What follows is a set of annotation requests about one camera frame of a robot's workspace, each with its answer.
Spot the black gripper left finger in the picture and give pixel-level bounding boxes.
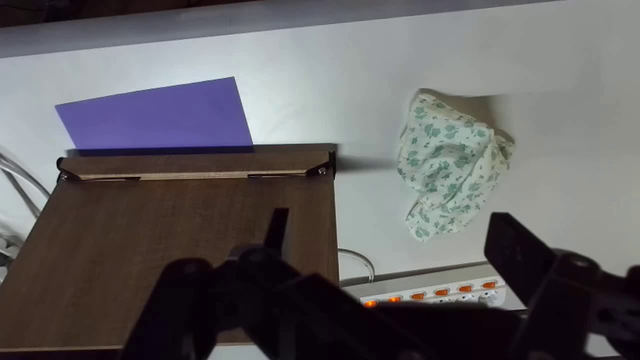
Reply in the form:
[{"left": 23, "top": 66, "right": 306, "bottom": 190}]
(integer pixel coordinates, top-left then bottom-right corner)
[{"left": 120, "top": 208, "right": 429, "bottom": 360}]

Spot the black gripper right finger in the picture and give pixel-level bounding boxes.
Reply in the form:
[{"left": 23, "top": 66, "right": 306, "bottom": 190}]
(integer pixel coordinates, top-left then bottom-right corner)
[{"left": 484, "top": 211, "right": 640, "bottom": 360}]

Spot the green floral white cloth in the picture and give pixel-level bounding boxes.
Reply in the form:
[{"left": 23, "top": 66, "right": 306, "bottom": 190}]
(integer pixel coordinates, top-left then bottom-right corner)
[{"left": 397, "top": 89, "right": 516, "bottom": 241}]

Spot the white power strip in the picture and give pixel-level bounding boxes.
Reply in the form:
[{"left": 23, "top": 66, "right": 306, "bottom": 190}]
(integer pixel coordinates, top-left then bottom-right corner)
[{"left": 341, "top": 262, "right": 523, "bottom": 310}]

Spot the brown wooden book stand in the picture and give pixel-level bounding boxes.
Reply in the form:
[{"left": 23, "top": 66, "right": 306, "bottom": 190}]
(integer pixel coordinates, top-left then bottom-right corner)
[{"left": 0, "top": 143, "right": 339, "bottom": 360}]

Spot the purple paper sheet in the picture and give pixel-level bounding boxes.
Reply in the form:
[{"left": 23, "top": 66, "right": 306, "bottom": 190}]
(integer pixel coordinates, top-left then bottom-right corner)
[{"left": 56, "top": 78, "right": 252, "bottom": 150}]

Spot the white cable bundle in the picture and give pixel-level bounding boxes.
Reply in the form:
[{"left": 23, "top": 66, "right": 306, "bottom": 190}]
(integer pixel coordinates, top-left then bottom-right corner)
[{"left": 0, "top": 150, "right": 52, "bottom": 267}]

